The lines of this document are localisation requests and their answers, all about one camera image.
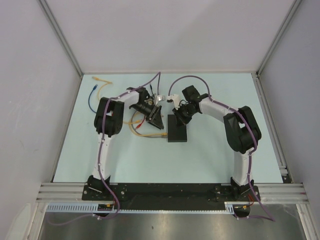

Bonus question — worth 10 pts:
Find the blue ethernet cable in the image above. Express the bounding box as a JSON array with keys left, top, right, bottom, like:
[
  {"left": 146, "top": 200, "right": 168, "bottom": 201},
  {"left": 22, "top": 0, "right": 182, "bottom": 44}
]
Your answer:
[{"left": 87, "top": 84, "right": 99, "bottom": 113}]

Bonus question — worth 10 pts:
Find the grey ethernet cable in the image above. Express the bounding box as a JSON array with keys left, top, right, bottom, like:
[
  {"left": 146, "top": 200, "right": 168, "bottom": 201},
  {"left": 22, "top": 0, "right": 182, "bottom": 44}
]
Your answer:
[{"left": 131, "top": 111, "right": 168, "bottom": 138}]

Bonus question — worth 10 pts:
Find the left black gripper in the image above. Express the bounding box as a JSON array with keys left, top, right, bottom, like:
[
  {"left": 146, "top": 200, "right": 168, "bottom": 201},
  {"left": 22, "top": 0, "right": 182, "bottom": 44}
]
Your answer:
[{"left": 130, "top": 102, "right": 164, "bottom": 130}]

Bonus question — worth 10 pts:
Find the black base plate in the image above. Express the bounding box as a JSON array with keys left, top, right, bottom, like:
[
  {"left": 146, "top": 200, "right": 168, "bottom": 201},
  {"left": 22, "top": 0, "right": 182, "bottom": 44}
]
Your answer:
[{"left": 82, "top": 182, "right": 261, "bottom": 211}]

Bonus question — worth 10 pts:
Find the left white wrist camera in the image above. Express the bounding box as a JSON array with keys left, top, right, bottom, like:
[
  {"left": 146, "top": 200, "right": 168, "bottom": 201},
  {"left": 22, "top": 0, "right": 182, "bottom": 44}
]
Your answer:
[{"left": 154, "top": 95, "right": 166, "bottom": 105}]

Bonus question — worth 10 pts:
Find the black network switch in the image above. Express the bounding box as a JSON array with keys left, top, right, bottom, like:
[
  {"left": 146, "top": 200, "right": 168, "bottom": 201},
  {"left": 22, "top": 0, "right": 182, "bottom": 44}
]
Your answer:
[{"left": 167, "top": 114, "right": 188, "bottom": 143}]

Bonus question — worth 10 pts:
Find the right aluminium corner post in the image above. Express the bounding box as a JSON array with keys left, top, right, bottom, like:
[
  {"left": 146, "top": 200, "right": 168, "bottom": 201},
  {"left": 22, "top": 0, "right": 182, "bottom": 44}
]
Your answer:
[{"left": 255, "top": 0, "right": 304, "bottom": 77}]

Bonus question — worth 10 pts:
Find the black ethernet cable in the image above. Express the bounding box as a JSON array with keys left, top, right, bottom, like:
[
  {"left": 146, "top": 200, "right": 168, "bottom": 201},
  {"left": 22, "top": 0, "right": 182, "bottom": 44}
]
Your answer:
[{"left": 146, "top": 84, "right": 157, "bottom": 105}]

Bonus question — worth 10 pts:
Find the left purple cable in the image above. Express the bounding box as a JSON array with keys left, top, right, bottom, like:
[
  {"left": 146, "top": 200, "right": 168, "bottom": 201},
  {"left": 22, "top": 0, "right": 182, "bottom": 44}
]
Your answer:
[{"left": 47, "top": 71, "right": 161, "bottom": 225}]

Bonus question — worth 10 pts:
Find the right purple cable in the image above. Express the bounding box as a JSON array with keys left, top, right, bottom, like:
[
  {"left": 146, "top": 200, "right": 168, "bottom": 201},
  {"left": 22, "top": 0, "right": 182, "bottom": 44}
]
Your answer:
[{"left": 168, "top": 75, "right": 276, "bottom": 222}]

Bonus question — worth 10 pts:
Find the aluminium corner post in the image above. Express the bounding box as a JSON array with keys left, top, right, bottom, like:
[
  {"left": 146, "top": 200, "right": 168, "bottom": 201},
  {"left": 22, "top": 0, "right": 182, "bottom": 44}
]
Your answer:
[
  {"left": 36, "top": 0, "right": 84, "bottom": 78},
  {"left": 255, "top": 0, "right": 304, "bottom": 77}
]

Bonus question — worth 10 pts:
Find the right aluminium side rail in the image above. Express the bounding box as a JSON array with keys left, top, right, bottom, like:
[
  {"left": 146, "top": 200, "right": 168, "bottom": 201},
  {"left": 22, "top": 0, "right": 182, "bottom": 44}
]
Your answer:
[{"left": 251, "top": 73, "right": 293, "bottom": 184}]

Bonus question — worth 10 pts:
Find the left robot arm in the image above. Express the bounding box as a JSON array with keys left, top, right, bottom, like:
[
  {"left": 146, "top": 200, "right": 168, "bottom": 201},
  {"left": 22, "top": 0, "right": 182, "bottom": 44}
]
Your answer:
[{"left": 87, "top": 87, "right": 164, "bottom": 200}]

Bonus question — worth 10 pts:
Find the white slotted cable duct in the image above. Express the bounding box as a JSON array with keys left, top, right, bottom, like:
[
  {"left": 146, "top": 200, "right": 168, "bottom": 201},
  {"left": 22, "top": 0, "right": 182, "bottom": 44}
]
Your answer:
[{"left": 46, "top": 203, "right": 234, "bottom": 215}]

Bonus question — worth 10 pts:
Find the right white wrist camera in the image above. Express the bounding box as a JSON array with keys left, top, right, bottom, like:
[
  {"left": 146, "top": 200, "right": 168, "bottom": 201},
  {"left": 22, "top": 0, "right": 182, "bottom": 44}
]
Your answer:
[{"left": 166, "top": 94, "right": 181, "bottom": 110}]

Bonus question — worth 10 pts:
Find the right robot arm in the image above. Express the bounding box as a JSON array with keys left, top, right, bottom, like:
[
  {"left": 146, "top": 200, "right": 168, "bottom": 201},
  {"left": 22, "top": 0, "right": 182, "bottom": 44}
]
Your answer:
[{"left": 167, "top": 85, "right": 262, "bottom": 201}]

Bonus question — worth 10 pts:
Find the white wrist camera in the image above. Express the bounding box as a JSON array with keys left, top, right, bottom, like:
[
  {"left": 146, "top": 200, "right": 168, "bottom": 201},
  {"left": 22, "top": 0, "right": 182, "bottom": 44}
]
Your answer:
[
  {"left": 154, "top": 95, "right": 166, "bottom": 105},
  {"left": 166, "top": 94, "right": 181, "bottom": 110}
]

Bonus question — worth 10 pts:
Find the left aluminium corner post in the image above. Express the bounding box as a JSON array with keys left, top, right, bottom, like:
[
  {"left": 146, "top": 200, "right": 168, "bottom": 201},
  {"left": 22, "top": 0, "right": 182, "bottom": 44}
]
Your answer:
[{"left": 36, "top": 0, "right": 84, "bottom": 78}]

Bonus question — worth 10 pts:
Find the purple cable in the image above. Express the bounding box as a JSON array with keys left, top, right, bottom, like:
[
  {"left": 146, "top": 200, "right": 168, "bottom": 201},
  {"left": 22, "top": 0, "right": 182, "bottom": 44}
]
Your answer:
[
  {"left": 47, "top": 71, "right": 161, "bottom": 225},
  {"left": 168, "top": 75, "right": 276, "bottom": 222}
]

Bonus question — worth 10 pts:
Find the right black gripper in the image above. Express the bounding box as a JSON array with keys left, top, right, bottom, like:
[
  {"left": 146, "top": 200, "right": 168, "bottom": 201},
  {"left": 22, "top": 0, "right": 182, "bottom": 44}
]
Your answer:
[{"left": 172, "top": 103, "right": 198, "bottom": 128}]

